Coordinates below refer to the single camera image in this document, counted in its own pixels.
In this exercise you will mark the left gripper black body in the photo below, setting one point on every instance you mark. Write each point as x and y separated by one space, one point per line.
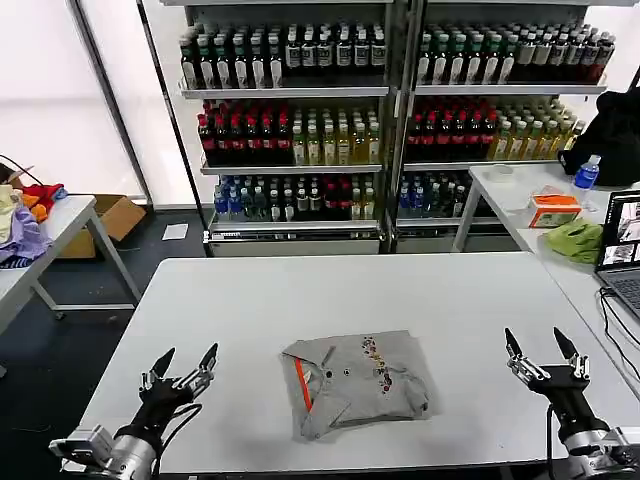
157 407

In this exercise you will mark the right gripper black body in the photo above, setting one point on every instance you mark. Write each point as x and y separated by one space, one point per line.
567 400

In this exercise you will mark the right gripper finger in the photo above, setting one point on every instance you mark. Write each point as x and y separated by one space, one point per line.
577 365
522 367

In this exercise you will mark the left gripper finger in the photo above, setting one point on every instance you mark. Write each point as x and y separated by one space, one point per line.
160 376
200 377

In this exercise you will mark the grey printed shirt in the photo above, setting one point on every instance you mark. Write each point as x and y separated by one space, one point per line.
355 385

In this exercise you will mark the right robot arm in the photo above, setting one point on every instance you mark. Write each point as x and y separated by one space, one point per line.
600 452

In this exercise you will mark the green cloth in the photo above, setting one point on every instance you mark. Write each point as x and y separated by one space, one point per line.
575 242

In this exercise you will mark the grey laptop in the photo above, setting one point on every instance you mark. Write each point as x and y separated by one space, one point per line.
622 235

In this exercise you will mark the white paper sheet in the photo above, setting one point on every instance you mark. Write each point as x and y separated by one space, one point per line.
176 231

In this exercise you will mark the orange tissue box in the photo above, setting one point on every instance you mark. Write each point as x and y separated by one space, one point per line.
555 212

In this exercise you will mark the brown cardboard box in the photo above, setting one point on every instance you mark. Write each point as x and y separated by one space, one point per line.
117 215

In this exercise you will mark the white desk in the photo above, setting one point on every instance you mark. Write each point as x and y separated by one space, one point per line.
510 200

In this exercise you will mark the white side table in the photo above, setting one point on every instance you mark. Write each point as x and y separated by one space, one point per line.
75 210

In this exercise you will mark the blue capped water bottle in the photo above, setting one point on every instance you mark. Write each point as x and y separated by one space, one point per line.
586 177

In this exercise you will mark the purple cloth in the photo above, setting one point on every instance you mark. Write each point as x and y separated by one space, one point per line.
25 235

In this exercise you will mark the red orange cloth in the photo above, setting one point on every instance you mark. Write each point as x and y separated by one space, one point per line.
42 197

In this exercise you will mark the cream cloth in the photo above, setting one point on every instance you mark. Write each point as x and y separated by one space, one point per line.
9 210

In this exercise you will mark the black bag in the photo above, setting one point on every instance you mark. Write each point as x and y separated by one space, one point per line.
612 135

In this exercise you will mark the metal shelf rack with bottles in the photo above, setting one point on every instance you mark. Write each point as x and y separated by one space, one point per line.
300 150
490 125

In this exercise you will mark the dark window frame post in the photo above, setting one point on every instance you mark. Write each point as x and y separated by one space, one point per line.
107 95
170 110

